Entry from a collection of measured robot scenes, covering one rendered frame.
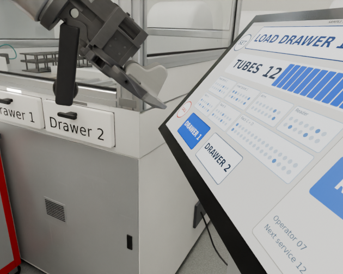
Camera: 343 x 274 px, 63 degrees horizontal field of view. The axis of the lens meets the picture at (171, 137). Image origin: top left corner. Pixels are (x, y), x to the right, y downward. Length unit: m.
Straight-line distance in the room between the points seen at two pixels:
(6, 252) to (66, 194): 0.50
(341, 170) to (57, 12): 0.36
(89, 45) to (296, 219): 0.32
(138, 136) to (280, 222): 0.60
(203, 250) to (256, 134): 1.41
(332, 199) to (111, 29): 0.32
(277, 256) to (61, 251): 1.19
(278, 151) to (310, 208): 0.08
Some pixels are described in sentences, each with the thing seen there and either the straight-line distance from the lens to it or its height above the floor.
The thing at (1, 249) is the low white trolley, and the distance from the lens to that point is 1.53.
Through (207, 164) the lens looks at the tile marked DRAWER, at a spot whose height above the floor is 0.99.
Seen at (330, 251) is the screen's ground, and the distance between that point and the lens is 0.25.
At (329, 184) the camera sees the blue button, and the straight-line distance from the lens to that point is 0.27.
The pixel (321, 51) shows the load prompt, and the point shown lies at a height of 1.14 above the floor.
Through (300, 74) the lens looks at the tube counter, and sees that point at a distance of 0.39.
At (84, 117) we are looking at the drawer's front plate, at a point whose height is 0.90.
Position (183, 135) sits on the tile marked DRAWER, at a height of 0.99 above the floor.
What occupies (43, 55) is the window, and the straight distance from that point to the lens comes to 1.05.
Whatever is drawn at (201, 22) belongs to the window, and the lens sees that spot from 1.17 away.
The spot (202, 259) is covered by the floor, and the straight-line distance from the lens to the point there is 1.68.
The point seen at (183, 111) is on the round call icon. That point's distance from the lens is 0.56.
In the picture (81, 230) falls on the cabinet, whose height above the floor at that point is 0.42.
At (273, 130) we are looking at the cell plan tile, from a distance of 0.35.
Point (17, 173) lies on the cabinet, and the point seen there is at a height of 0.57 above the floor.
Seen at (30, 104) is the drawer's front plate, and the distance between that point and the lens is 1.10.
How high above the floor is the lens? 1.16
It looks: 21 degrees down
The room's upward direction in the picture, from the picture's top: 2 degrees clockwise
